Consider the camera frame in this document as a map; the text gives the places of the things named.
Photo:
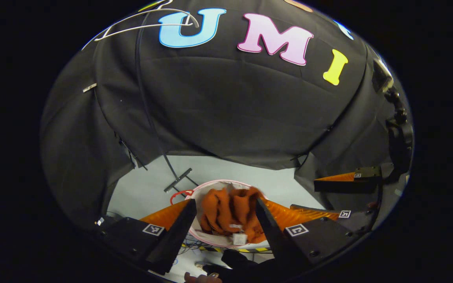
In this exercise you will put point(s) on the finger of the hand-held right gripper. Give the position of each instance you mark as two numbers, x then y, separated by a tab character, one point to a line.
358	220
344	186

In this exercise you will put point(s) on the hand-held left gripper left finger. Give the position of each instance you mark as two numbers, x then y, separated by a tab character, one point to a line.
173	243

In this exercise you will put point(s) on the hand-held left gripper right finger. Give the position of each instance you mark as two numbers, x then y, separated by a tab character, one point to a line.
275	239

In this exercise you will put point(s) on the white laundry hamper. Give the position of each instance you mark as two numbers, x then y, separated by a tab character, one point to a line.
201	236

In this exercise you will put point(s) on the black clothes rack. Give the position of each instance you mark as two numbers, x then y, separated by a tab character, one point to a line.
177	181

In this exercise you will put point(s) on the empty white plastic hanger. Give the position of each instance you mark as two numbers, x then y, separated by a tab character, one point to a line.
132	30

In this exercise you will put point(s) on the yellow black hazard tape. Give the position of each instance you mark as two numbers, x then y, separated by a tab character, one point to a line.
250	250

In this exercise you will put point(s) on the person's dark clothing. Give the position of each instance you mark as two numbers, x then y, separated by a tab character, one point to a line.
242	263

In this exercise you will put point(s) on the silver cloth clip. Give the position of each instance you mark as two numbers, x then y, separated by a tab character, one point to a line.
89	87

